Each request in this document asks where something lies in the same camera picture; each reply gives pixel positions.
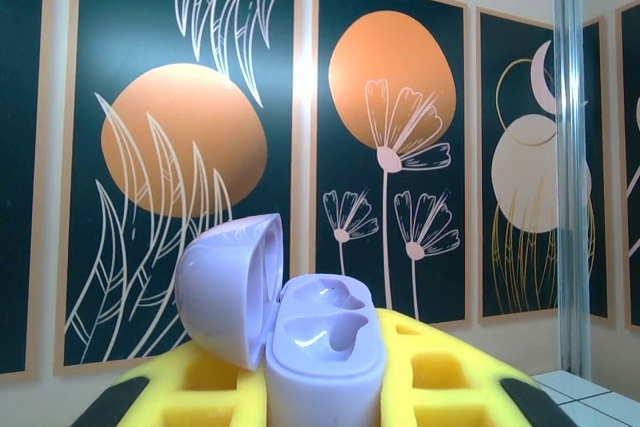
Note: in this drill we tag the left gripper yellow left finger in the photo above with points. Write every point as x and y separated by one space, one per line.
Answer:
200 387

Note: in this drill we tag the purple earbud charging case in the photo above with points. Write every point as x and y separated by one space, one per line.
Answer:
325 347

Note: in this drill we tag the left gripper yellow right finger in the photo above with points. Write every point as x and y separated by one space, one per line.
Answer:
450 377

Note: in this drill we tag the aluminium corner post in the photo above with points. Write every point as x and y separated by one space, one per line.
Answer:
572 147

